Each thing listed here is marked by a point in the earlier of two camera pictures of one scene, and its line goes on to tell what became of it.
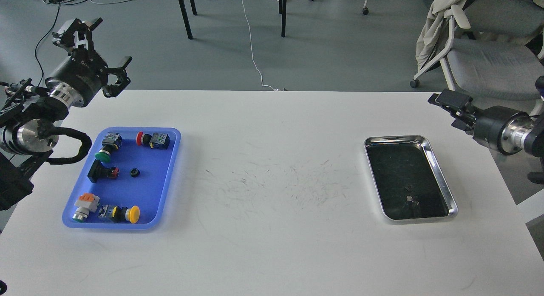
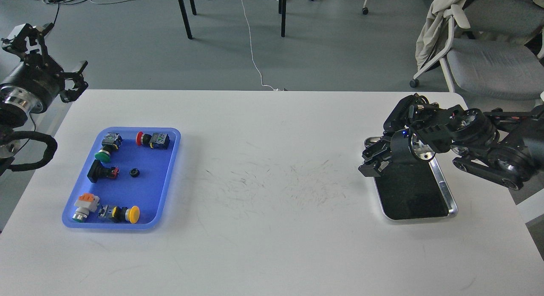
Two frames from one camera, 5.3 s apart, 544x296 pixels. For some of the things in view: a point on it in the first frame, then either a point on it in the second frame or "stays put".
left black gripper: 80,78 → 39,77
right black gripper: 497,126 → 398,144
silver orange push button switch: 87,202 stays put
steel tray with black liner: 411,187 stays put
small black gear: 135,172 stays put
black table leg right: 282,0 stays put
